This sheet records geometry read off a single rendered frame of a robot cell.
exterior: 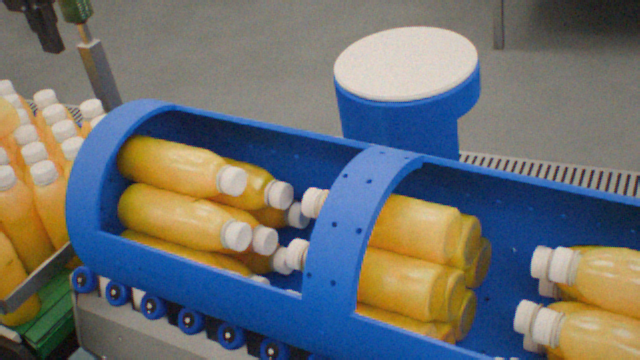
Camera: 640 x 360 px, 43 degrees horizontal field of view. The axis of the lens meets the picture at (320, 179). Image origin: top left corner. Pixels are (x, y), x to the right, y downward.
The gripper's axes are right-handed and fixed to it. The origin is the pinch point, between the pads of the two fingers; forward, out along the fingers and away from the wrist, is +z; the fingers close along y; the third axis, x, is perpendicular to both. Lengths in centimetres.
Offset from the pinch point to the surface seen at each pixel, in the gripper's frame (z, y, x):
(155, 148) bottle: 18.0, -0.8, 12.8
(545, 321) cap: 24, 5, 72
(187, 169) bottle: 18.9, 0.8, 19.8
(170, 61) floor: 137, -191, -183
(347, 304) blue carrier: 22, 12, 51
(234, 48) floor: 137, -212, -158
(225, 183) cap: 20.4, 0.1, 25.5
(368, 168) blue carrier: 13.5, -1.4, 47.9
